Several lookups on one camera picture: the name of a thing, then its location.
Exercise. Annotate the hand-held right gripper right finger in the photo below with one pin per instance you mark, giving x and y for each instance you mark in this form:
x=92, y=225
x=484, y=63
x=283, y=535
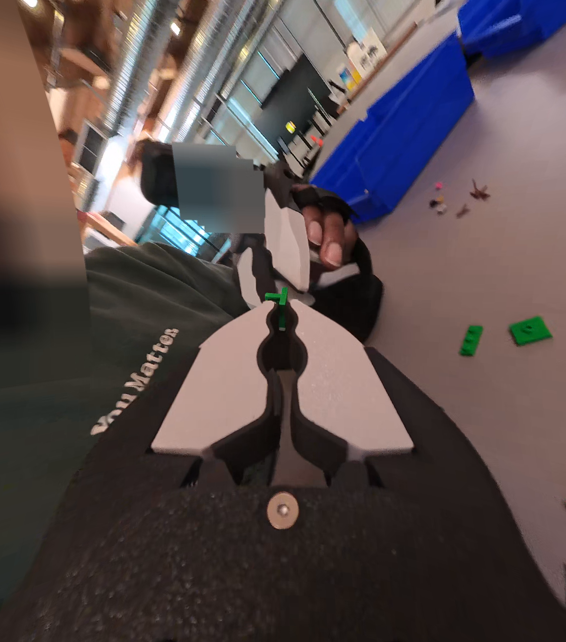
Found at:
x=358, y=396

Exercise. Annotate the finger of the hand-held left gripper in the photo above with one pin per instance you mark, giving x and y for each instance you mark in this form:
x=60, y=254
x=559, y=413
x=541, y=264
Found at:
x=246, y=276
x=290, y=245

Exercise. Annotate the person's green sweatshirt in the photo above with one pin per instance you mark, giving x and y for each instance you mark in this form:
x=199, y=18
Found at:
x=137, y=301

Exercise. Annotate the person's left hand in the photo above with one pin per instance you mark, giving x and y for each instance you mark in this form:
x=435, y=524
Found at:
x=330, y=230

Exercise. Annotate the small brown toy piece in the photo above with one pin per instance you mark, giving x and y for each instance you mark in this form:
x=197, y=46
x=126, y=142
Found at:
x=462, y=210
x=478, y=190

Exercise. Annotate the white poster board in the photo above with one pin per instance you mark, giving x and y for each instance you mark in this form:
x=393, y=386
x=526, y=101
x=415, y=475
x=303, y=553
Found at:
x=365, y=52

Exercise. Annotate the green narrow toy plate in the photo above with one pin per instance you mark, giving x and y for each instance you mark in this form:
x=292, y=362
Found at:
x=471, y=341

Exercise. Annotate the grey desk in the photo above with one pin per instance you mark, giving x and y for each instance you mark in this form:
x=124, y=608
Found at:
x=463, y=276

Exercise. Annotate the green square toy plate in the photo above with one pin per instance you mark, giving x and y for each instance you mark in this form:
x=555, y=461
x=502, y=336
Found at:
x=530, y=331

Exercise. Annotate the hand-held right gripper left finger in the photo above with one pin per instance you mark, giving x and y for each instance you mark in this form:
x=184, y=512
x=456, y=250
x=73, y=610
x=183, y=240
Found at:
x=212, y=396

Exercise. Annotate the dark green toy plate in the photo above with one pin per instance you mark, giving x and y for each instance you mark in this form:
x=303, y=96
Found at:
x=283, y=313

